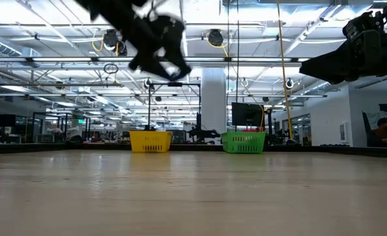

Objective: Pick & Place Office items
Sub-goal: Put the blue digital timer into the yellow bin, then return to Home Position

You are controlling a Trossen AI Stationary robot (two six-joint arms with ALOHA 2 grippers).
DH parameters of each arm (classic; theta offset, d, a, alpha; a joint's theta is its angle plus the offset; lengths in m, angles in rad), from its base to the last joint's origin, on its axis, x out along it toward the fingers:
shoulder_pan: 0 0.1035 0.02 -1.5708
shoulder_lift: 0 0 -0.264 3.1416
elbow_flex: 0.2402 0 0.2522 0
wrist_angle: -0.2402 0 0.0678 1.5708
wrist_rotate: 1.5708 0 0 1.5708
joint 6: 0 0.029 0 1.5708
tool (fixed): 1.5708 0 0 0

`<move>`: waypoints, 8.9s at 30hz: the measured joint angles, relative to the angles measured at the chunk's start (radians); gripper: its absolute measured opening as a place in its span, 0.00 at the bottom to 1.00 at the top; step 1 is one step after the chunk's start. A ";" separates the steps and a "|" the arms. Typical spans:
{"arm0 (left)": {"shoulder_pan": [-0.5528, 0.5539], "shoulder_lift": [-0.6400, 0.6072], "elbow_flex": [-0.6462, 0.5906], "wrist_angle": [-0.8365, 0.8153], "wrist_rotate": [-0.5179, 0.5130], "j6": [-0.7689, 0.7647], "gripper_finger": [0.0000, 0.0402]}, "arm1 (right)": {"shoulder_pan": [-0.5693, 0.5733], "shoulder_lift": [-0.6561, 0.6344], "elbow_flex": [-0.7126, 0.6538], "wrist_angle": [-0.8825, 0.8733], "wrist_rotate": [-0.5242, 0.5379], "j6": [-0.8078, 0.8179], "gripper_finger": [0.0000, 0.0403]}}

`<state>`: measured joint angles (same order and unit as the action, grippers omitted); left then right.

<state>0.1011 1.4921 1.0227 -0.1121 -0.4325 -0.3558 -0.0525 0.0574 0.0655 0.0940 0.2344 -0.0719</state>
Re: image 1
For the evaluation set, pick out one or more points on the yellow plastic basket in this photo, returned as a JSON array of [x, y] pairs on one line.
[[150, 141]]

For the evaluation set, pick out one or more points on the black background gantry frame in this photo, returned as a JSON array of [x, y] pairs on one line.
[[175, 84]]

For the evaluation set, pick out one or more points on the small black monitor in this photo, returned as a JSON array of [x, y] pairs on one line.
[[3, 120]]

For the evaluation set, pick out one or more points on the black background robot arm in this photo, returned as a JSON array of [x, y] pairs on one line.
[[203, 133]]

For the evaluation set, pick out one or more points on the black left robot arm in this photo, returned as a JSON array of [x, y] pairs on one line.
[[95, 5]]

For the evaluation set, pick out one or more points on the green plastic basket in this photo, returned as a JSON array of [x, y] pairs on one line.
[[244, 142]]

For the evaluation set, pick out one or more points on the white round pillar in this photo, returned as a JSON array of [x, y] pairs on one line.
[[214, 105]]

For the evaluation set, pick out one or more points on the person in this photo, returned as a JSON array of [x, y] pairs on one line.
[[381, 134]]

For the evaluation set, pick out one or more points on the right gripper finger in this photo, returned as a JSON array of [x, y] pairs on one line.
[[330, 65], [340, 79]]

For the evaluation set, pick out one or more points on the black monitor on stand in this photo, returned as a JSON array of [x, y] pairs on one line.
[[247, 114]]

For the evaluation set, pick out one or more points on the black metal table frame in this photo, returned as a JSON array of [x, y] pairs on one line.
[[327, 149]]

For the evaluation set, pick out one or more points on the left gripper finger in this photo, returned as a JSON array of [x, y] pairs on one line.
[[184, 67], [157, 70]]

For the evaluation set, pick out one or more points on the black background station frame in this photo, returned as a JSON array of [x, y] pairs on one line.
[[62, 113]]

